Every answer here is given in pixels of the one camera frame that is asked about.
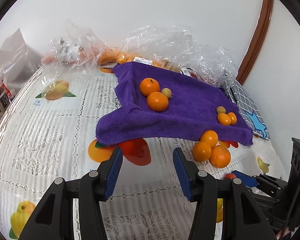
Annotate small red fruit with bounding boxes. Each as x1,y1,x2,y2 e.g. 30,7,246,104
224,173,236,179

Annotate large round orange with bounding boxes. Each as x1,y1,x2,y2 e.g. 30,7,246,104
209,145,231,168

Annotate small orange tangerine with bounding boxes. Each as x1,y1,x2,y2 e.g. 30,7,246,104
200,130,218,148

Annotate small orange kumquat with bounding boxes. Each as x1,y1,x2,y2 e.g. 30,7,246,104
228,112,237,125

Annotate oval orange kumquat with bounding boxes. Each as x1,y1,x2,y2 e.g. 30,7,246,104
217,113,231,126

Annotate brownish green longan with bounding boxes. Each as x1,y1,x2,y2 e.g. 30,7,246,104
216,106,226,114
161,88,172,99

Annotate orange tangerine front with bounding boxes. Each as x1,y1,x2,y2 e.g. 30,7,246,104
147,92,169,112

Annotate large orange with stem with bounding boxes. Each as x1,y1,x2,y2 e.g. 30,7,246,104
139,77,160,97

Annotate grey checked star cushion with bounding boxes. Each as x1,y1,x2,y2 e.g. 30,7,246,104
227,81,270,140

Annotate fruit print plastic tablecloth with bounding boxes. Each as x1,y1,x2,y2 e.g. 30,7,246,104
0,62,291,240

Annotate purple towel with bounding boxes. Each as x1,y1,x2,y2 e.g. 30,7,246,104
96,62,253,146

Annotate clear plastic bag of fruit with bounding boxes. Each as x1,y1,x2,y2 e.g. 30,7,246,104
101,25,238,89

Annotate white plastic bag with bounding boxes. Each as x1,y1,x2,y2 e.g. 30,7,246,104
0,29,42,95

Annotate small clear plastic bag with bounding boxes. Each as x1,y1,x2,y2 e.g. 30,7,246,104
41,20,107,68

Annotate brown wooden door frame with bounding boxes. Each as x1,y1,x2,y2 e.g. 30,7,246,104
236,0,274,85

